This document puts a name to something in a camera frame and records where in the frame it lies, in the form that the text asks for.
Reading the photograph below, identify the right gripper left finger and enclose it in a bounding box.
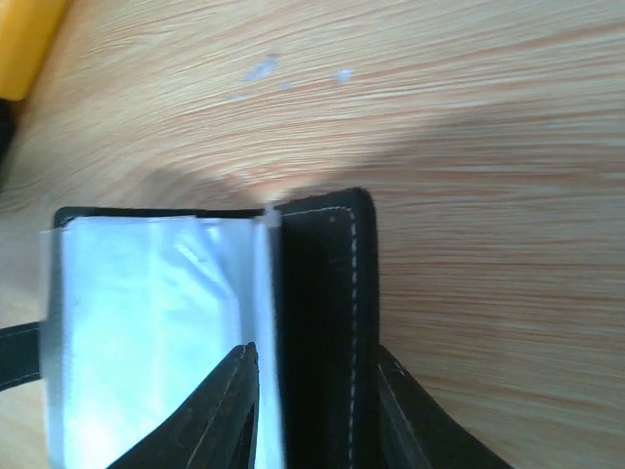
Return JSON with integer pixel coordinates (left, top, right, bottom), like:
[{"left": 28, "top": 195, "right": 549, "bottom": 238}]
[{"left": 111, "top": 342, "right": 259, "bottom": 469}]

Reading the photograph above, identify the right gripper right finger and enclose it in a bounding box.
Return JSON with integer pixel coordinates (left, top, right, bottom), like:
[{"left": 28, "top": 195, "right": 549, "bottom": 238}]
[{"left": 378, "top": 346, "right": 511, "bottom": 469}]

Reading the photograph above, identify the black leather card holder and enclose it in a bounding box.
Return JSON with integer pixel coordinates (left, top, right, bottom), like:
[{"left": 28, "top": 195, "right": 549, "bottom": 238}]
[{"left": 1, "top": 188, "right": 382, "bottom": 468}]

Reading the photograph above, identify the yellow bin middle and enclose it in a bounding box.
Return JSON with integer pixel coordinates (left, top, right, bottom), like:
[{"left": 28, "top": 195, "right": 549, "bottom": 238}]
[{"left": 0, "top": 0, "right": 67, "bottom": 102}]

